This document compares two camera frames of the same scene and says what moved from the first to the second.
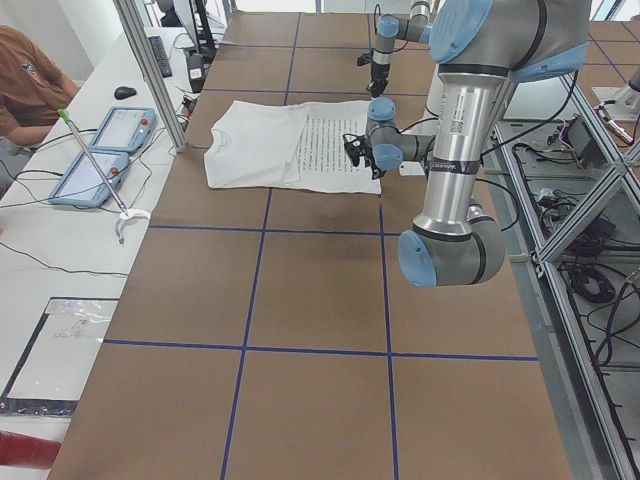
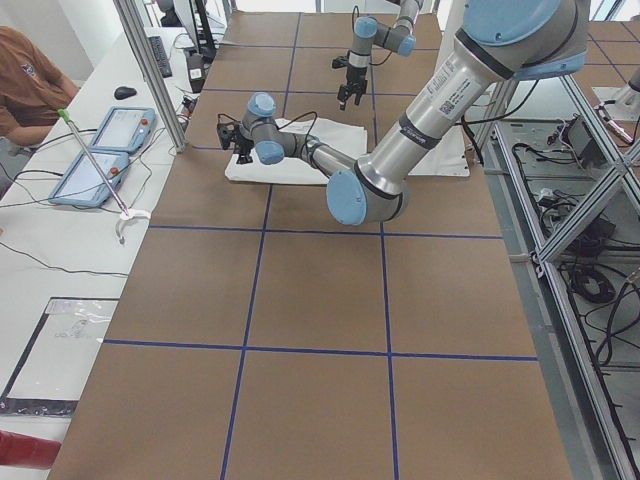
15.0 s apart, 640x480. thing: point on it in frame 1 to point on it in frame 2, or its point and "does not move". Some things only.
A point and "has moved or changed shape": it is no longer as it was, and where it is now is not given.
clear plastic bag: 52,371 does not move
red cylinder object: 25,451 does not move
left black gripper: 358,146 to 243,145
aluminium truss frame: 566,195 does not move
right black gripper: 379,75 to 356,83
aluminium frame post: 131,17 does not move
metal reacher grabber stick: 127,213 does not move
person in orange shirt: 32,89 does not move
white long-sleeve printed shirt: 287,145 has moved or changed shape
